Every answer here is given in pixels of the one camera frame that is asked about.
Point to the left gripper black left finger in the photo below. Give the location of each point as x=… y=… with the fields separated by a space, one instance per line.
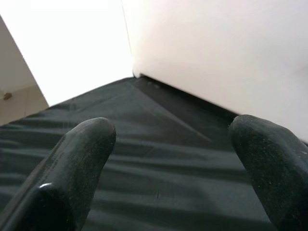
x=67 y=180

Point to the black cloth table cover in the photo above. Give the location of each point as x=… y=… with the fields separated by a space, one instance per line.
x=156 y=156

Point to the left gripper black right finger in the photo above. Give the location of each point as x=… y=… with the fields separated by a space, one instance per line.
x=276 y=173

